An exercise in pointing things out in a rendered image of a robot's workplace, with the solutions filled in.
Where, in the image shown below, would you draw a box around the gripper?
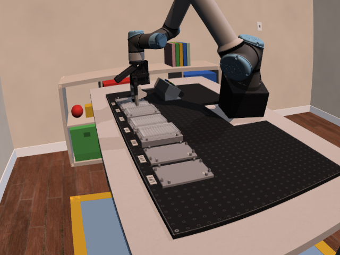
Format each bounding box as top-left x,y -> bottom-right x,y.
129,60 -> 150,106

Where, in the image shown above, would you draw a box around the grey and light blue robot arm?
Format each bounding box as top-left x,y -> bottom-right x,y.
127,0 -> 264,91

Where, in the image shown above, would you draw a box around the white button panel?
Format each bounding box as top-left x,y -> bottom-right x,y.
143,77 -> 181,101

